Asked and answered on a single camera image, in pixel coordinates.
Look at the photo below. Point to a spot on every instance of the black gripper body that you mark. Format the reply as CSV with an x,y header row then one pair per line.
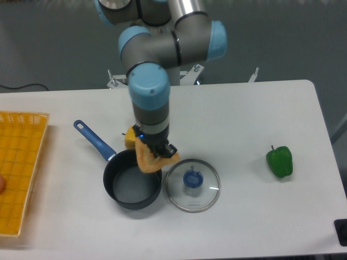
x,y
155,142

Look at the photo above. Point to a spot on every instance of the black table corner device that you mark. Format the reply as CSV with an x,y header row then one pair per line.
x,y
341,231

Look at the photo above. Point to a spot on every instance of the dark pan blue handle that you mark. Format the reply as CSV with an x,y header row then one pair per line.
x,y
123,180

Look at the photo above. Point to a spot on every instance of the green bell pepper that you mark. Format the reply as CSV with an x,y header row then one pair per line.
x,y
280,161

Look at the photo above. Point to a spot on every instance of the yellow woven basket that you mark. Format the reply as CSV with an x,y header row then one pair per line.
x,y
22,136

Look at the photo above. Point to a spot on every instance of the glass lid blue knob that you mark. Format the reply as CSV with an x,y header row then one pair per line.
x,y
193,185

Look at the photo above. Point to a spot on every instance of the yellow bell pepper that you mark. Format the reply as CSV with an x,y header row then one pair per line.
x,y
130,138

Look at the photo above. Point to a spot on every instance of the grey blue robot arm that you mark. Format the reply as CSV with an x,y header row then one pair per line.
x,y
172,34

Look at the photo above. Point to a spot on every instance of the triangle bread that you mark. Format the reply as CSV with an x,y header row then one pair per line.
x,y
147,161

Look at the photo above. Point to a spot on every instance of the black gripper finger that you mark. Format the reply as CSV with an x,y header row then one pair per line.
x,y
168,151

